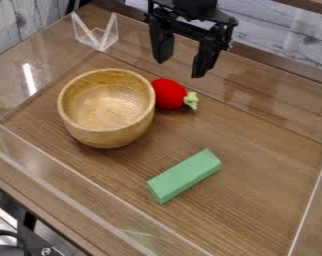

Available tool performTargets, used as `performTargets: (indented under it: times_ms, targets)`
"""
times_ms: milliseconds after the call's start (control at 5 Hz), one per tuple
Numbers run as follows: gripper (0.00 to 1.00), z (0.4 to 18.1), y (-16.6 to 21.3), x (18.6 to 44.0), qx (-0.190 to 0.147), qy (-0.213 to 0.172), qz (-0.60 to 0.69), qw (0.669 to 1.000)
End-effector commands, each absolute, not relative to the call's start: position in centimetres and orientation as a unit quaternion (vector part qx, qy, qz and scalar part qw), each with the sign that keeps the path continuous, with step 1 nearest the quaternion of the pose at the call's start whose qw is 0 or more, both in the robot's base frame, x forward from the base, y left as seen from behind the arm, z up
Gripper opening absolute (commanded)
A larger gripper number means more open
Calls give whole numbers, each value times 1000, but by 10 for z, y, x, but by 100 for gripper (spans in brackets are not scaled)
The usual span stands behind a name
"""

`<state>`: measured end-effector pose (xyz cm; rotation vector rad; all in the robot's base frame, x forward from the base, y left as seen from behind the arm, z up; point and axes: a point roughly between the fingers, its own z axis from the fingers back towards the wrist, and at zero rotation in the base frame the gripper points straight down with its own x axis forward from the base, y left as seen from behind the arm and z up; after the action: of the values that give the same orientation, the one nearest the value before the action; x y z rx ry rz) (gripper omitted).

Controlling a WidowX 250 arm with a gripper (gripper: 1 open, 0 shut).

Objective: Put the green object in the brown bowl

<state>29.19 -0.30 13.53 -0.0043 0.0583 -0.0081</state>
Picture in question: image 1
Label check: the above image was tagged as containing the clear acrylic corner bracket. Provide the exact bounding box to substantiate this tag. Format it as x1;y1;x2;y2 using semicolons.
71;12;119;52

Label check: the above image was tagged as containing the green foam block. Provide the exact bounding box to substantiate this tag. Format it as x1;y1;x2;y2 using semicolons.
147;149;223;204

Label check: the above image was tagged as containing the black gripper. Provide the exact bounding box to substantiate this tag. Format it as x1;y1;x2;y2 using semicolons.
148;0;239;78

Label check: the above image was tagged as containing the clear acrylic wall panel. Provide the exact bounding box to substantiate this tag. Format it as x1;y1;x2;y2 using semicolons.
0;124;212;256

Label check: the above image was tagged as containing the black table leg frame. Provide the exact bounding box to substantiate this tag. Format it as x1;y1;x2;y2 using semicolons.
0;210;67;256

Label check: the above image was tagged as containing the wooden brown bowl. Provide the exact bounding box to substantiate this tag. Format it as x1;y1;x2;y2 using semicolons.
57;68;155;149

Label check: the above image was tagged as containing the red plush strawberry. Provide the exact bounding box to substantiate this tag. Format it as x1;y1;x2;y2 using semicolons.
151;78;199;110

